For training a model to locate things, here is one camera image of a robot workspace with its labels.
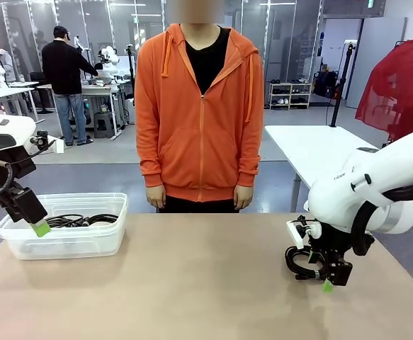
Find wooden shoe rack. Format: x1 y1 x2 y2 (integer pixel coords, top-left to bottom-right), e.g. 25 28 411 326
268 81 313 110

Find grey workbench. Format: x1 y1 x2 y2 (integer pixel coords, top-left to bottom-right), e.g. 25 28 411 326
81 79 125 139

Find clear plastic storage container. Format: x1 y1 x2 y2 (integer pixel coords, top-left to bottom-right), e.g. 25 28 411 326
0 192 129 261

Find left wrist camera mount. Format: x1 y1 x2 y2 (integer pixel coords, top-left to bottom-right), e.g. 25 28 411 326
28 130 66 155

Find black tripod pole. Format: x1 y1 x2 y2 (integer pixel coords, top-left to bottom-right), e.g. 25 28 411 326
329 40 356 128

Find black camera tripod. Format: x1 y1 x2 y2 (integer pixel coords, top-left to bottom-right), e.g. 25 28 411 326
125 44 139 107

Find long white background table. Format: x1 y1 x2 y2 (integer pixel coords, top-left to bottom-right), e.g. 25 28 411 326
0 86 46 125

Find black power cable with plug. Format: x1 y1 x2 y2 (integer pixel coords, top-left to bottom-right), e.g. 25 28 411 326
69 213 119 227

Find person's left hand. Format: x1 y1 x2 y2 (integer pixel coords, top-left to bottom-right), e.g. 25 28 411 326
233 184 254 210

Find black braided usb cable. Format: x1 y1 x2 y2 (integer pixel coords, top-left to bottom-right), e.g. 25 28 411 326
285 245 332 281

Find man in black jacket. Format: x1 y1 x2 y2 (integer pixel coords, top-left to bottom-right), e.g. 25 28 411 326
42 25 99 147

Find person's left forearm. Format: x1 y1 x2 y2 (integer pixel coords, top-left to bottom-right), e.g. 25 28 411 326
236 116 265 188

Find person in orange hoodie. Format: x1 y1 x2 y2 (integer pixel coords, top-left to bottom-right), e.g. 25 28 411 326
134 0 266 214

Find grey plastic step stool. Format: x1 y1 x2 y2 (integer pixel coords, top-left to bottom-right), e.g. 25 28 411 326
93 112 115 139

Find person in grey hoodie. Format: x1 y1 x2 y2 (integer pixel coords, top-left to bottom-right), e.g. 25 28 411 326
0 38 18 83

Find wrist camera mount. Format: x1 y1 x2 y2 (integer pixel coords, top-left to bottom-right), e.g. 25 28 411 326
28 130 66 155
285 215 323 251

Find person's right forearm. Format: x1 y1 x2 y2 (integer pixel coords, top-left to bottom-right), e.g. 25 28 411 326
135 116 166 188

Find black right arm hose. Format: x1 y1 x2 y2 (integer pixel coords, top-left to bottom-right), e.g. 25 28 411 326
349 176 413 256

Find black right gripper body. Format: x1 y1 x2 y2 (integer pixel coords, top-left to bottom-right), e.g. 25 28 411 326
310 225 355 266

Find person's right hand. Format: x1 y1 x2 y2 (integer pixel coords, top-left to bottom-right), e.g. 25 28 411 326
145 186 167 209

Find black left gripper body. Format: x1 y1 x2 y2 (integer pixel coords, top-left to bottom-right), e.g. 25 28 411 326
0 147 37 180

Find black bags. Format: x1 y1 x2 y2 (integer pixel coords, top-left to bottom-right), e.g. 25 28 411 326
313 69 341 99

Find large white desk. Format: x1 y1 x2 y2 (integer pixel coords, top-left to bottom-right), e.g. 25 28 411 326
264 124 380 213

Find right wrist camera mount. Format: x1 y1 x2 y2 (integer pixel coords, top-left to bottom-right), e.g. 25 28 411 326
285 215 323 251

